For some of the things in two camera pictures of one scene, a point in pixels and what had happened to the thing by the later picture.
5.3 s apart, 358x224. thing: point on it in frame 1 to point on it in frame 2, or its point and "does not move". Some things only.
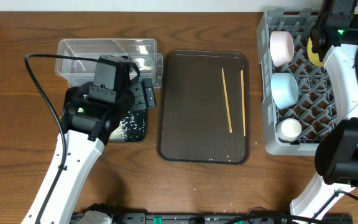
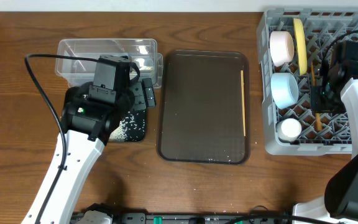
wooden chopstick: (229, 118) to (319, 125)
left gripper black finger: (149, 96) does not move
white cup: (289, 129) does not move
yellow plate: (313, 56) to (301, 45)
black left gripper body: (142, 93) does not move
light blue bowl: (284, 89) does not move
